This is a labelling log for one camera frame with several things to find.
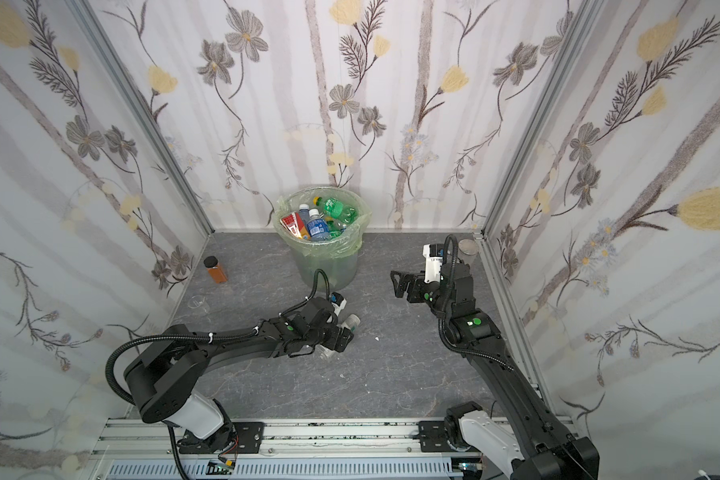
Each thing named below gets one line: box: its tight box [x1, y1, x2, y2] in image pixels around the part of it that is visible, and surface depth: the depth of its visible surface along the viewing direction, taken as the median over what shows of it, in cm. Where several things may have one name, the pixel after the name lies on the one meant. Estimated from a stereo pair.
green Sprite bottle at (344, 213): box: [313, 196, 359, 225], surface depth 95 cm
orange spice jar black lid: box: [203, 256, 228, 284], surface depth 101 cm
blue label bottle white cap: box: [306, 208, 331, 241], surface depth 90 cm
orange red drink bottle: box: [280, 212, 308, 239], surface depth 86 cm
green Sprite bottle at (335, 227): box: [326, 219, 347, 238], surface depth 97 cm
